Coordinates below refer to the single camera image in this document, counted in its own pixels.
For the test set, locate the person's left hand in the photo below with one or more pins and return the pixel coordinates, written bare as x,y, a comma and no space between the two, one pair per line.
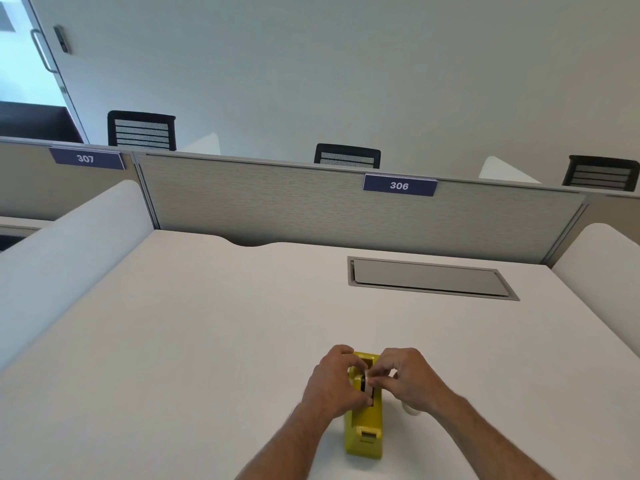
327,387

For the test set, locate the person's right hand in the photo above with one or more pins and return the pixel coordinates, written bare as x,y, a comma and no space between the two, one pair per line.
417,384

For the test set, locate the person's left thumb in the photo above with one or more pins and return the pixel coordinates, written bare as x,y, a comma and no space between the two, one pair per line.
363,397

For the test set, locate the person's right thumb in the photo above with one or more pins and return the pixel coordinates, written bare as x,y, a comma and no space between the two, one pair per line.
381,380

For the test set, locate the clear tape roll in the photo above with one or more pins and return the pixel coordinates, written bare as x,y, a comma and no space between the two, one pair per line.
369,392

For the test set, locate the yellow tape dispenser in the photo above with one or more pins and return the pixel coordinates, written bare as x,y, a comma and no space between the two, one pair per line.
365,429

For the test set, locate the person's right forearm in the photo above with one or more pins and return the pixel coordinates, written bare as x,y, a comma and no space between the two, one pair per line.
490,444

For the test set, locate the person's left forearm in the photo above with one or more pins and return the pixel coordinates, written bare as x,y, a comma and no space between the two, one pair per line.
295,447

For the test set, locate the wide grey partition panel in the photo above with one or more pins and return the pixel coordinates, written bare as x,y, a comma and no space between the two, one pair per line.
350,214

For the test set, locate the blue desk number sign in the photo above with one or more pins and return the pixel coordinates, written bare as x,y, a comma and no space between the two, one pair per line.
86,158
400,185

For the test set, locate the black mesh office chair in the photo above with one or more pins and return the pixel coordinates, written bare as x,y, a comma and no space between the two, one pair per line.
142,130
602,173
347,156

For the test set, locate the white side divider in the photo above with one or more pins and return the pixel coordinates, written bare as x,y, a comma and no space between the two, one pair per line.
65,259
602,279
502,172

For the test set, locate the dark wooden cabinet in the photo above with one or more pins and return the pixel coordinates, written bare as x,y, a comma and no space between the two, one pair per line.
35,122

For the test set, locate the glass door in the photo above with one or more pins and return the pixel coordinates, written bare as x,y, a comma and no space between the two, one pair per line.
22,54

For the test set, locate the grey wall card reader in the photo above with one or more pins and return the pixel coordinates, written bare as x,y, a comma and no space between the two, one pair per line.
62,39

